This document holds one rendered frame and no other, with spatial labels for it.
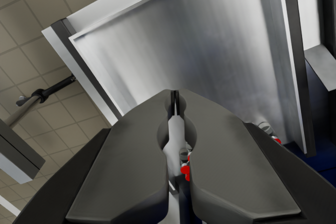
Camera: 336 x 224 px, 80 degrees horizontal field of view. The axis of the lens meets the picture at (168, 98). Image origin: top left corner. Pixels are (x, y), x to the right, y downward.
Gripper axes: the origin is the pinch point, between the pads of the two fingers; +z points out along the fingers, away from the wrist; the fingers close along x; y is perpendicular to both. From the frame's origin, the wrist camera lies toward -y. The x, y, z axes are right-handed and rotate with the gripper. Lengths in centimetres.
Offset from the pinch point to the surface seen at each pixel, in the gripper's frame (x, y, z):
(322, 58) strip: 21.2, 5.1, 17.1
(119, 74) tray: -8.7, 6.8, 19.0
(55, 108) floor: -84, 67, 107
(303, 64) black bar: 18.8, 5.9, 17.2
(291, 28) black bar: 15.9, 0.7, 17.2
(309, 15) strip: 18.9, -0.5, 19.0
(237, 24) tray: 9.3, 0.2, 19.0
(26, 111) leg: -80, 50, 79
